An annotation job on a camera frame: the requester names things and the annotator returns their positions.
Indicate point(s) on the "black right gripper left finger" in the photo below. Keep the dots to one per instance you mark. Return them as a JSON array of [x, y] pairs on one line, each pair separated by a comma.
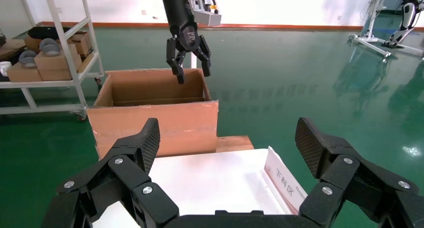
[[126, 173]]

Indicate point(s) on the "white metal shelf rack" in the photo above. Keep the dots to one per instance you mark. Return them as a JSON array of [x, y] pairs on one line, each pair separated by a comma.
[[39, 84]]

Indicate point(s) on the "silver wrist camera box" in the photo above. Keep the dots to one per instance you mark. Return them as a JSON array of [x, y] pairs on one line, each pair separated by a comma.
[[210, 19]]

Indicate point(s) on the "clear acrylic table sign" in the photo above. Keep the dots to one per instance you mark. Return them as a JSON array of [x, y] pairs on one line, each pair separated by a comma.
[[281, 180]]

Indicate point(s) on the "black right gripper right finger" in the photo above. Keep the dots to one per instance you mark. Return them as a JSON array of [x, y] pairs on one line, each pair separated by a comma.
[[351, 176]]

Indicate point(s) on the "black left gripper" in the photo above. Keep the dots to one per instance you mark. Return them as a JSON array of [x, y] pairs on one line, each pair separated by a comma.
[[179, 18]]

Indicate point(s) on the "white cup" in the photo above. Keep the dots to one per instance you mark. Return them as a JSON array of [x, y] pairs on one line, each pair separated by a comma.
[[5, 68]]

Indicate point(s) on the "white wheeled robot stand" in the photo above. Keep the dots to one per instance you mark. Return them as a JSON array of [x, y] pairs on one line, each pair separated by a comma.
[[371, 41]]

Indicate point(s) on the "brown cardboard carton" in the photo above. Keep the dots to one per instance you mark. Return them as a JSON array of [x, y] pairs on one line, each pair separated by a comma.
[[31, 44], [81, 42], [23, 74], [56, 62], [56, 75]]

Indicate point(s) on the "humanoid robot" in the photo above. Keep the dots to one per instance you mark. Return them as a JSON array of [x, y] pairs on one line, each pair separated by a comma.
[[409, 11]]

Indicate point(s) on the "white pipe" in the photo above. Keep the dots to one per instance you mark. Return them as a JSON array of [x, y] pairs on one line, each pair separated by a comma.
[[194, 62]]

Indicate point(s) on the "flat black bag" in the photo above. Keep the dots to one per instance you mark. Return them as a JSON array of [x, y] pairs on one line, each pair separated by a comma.
[[49, 32]]

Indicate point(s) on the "large open cardboard box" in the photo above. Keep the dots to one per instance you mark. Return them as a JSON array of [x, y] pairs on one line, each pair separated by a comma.
[[159, 127]]

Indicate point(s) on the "grey bowl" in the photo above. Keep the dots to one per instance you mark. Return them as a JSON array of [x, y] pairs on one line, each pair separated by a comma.
[[27, 58], [49, 47]]

